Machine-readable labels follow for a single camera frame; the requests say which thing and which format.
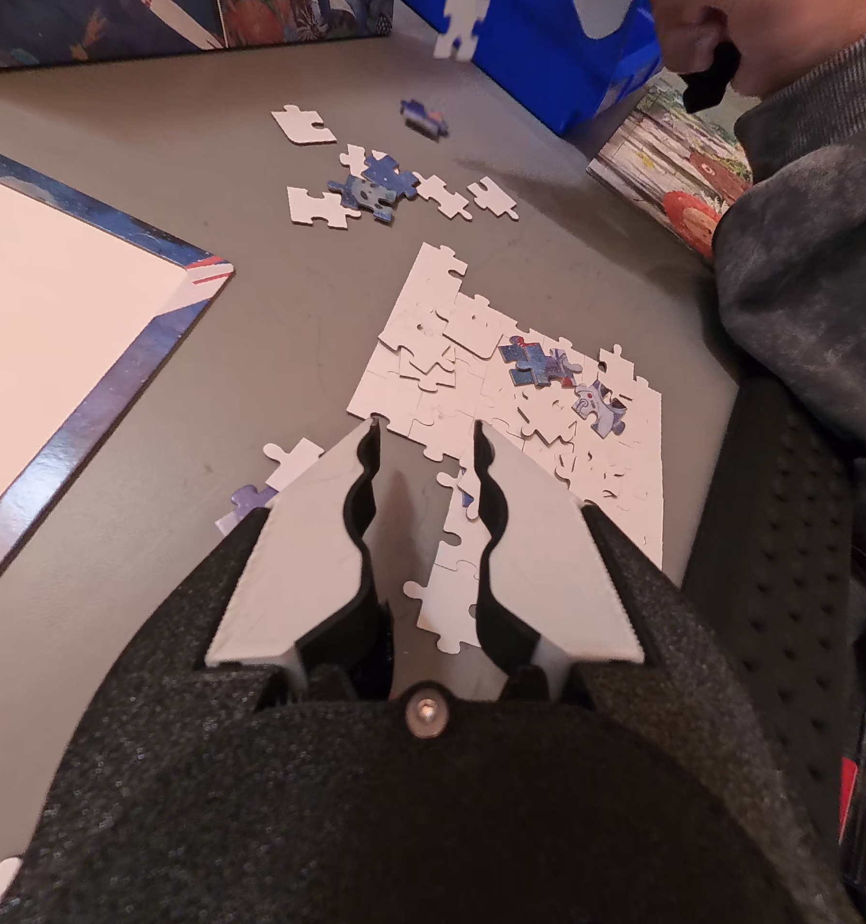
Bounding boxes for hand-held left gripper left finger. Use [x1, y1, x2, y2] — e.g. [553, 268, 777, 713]
[204, 419, 381, 684]

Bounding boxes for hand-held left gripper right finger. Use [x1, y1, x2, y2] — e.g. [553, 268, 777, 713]
[474, 420, 646, 695]

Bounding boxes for purple print puzzle piece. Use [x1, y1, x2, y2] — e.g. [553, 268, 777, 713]
[215, 484, 278, 535]

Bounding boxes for person's right hand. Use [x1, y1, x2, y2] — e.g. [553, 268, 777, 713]
[649, 0, 866, 101]

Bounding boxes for lion puzzle board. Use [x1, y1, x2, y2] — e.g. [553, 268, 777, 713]
[586, 71, 755, 270]

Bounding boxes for blue plastic bin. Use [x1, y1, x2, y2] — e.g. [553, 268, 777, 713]
[402, 0, 666, 138]

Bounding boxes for grey robot print puzzle piece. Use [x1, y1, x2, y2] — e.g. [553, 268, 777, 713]
[571, 380, 629, 439]

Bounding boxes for dark blue red-marked puzzle piece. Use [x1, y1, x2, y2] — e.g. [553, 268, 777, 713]
[498, 335, 560, 388]

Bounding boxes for blue star print puzzle piece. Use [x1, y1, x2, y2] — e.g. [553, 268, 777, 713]
[364, 153, 421, 202]

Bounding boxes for white puzzle tray blue rim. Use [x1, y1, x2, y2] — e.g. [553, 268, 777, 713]
[0, 141, 235, 615]

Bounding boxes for red tag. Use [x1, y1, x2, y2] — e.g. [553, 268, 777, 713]
[839, 757, 860, 844]

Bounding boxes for grey crater print puzzle piece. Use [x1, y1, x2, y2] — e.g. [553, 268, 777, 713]
[328, 177, 398, 225]

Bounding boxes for space and ocean print box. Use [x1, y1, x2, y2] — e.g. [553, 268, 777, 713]
[0, 0, 395, 73]

